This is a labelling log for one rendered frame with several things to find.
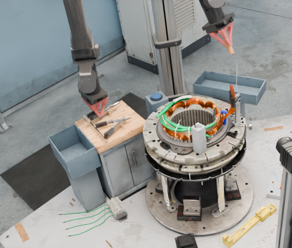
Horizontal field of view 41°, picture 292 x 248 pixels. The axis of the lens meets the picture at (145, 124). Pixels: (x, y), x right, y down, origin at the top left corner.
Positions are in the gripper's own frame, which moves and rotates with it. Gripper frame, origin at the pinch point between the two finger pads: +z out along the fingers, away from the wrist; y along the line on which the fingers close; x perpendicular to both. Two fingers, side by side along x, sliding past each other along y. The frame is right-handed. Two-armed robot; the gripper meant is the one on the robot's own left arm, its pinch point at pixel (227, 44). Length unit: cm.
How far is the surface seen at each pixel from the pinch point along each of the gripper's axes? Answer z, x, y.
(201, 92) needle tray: 13.8, -6.7, -15.5
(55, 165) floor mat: 54, -13, -176
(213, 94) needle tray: 16.0, -5.9, -10.8
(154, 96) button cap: 6.9, -18.1, -27.2
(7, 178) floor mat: 44, -42, -195
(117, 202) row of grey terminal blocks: 29, -54, -30
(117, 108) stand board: 2.2, -32.9, -31.1
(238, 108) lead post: 11.7, -24.0, 13.2
